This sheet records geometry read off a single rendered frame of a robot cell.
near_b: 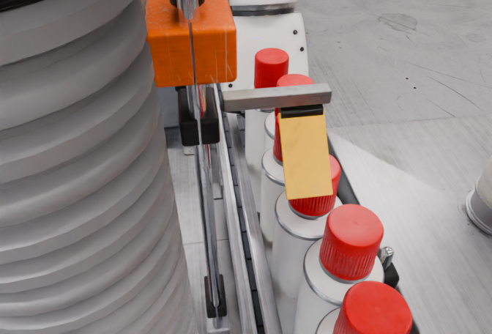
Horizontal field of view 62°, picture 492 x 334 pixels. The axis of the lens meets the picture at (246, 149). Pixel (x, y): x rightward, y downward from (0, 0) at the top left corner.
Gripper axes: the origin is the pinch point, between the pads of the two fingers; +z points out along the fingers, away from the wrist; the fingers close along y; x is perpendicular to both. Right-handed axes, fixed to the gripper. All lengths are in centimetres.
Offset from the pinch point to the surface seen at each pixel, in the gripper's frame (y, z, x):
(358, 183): 12.2, 7.2, -1.1
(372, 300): -0.4, -3.1, -32.9
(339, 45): 26, -4, 45
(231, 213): -5.1, 8.2, -3.4
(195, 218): -9.8, 11.4, 1.8
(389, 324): 0.0, -2.7, -34.1
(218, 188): -6.1, 9.5, 6.4
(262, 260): -3.6, 4.7, -18.3
